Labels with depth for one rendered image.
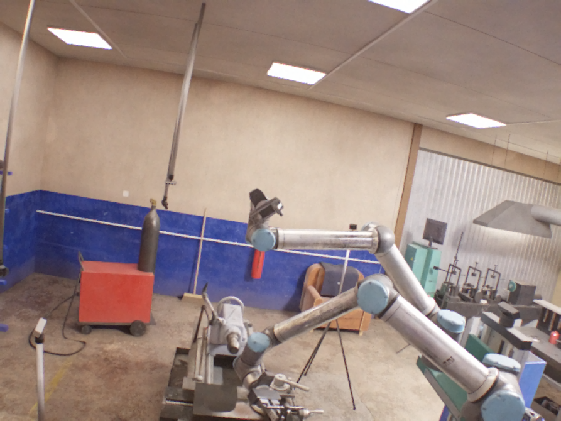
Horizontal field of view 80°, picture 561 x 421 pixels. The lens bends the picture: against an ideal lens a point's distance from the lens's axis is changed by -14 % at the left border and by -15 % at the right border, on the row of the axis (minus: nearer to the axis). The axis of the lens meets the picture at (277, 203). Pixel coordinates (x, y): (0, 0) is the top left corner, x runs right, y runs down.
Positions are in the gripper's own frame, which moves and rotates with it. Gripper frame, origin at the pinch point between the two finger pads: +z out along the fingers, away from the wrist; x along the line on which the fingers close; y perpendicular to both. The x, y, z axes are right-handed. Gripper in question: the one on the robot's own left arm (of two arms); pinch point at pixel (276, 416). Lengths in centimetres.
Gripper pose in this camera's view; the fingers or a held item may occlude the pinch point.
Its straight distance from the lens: 159.6
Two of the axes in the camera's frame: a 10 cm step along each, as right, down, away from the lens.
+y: -5.1, 8.6, 0.8
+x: -7.3, -3.7, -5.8
